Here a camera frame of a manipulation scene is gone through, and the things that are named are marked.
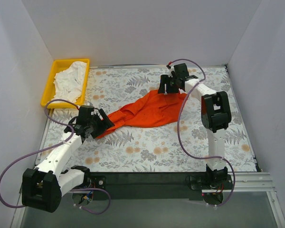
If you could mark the white t shirt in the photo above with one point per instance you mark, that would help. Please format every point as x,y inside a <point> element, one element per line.
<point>69,82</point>

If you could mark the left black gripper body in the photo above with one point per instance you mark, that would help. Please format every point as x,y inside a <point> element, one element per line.
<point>100,126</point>

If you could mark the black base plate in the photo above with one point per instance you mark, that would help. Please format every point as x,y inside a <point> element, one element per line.
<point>153,185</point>

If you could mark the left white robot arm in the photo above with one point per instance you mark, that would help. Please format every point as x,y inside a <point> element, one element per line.
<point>44,186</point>

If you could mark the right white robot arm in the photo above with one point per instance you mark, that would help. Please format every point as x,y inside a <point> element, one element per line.
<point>215,116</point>

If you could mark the yellow plastic bin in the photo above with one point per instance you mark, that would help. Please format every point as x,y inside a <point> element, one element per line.
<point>49,91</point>

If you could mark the orange t shirt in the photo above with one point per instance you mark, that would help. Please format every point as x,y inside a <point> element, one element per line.
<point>152,110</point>

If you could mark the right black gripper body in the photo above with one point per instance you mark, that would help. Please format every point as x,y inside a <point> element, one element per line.
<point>167,82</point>

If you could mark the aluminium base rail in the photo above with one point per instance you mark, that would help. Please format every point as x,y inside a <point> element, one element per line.
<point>253,182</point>

